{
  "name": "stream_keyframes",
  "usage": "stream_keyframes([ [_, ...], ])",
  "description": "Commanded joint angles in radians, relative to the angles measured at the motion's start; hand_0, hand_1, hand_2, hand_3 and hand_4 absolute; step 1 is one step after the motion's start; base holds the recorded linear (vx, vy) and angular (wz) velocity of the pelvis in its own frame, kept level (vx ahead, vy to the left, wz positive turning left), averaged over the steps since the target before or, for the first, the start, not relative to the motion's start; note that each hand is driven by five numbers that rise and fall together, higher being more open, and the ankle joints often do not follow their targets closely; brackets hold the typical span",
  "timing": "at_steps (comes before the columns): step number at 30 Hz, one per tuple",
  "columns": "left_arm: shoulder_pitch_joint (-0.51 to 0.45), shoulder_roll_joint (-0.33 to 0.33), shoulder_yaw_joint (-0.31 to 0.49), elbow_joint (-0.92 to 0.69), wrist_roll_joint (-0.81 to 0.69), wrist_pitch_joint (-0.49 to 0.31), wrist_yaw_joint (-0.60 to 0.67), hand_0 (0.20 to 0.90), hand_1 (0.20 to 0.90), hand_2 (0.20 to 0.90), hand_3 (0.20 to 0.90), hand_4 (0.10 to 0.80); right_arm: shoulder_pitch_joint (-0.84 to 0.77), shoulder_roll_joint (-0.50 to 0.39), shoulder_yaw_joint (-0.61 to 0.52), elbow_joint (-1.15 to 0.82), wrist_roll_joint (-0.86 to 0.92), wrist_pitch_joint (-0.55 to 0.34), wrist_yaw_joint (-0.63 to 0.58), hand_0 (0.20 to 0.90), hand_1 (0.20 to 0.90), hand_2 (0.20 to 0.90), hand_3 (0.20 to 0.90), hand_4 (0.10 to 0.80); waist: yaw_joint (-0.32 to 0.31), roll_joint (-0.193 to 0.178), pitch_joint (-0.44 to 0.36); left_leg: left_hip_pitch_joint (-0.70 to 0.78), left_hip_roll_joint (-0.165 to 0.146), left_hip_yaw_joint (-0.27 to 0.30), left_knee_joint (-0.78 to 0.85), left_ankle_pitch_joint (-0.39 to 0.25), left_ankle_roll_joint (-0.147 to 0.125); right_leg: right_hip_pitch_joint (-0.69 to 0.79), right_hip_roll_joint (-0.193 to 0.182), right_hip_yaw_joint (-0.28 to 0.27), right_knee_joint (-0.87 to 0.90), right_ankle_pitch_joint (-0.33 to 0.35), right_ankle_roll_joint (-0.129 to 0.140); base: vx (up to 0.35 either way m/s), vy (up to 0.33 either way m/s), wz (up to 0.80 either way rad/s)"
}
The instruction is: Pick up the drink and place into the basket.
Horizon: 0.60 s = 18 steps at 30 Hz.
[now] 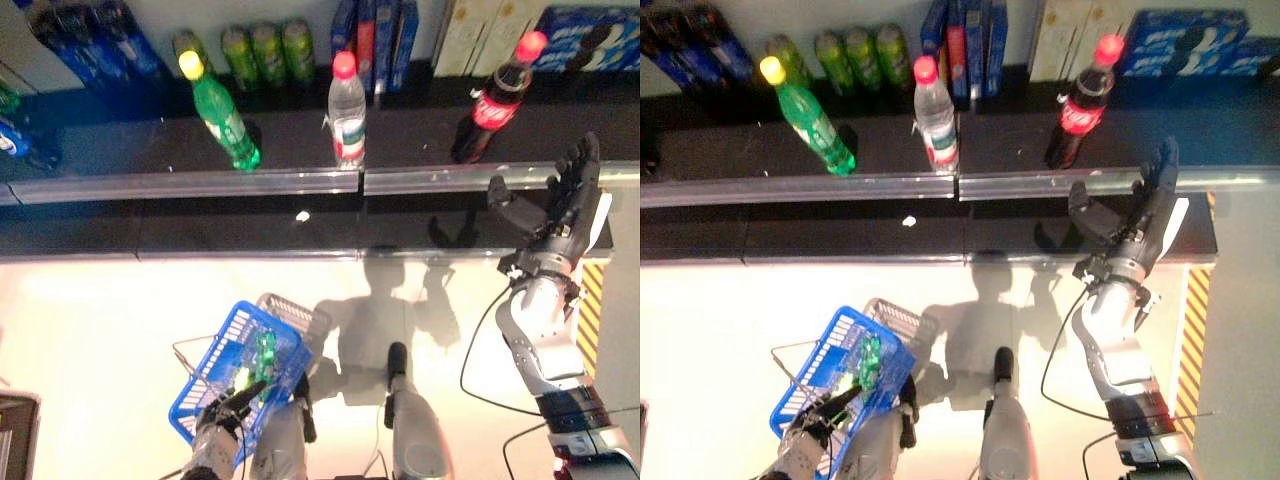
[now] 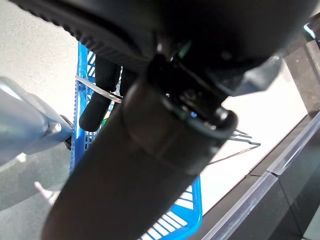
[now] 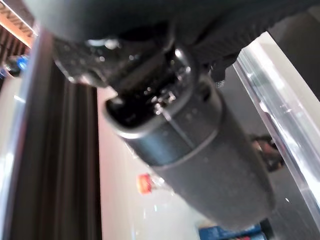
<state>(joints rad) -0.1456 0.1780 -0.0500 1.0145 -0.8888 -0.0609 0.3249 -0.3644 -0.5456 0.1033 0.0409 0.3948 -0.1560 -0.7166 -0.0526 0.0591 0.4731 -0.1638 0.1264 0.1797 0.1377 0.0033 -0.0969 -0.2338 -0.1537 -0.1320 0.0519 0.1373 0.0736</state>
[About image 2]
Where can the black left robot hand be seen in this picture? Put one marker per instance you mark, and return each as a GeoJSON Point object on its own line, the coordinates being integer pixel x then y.
{"type": "Point", "coordinates": [150, 162]}

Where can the blue plastic shopping basket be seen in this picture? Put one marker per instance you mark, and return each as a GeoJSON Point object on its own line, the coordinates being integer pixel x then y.
{"type": "Point", "coordinates": [193, 200]}

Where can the black base shelf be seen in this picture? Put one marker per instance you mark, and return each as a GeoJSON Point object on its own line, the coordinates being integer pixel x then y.
{"type": "Point", "coordinates": [287, 200]}

